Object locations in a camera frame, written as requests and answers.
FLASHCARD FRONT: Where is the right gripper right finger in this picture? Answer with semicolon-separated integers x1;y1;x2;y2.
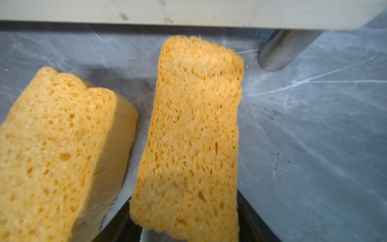
237;190;281;242

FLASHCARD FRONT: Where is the white two-tier shelf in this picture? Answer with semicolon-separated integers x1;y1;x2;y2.
1;1;387;72

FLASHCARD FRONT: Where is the tan cellulose sponge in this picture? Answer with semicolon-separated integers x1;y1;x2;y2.
1;67;138;242
130;36;244;242

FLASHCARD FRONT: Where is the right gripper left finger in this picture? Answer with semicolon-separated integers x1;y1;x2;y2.
92;198;142;242

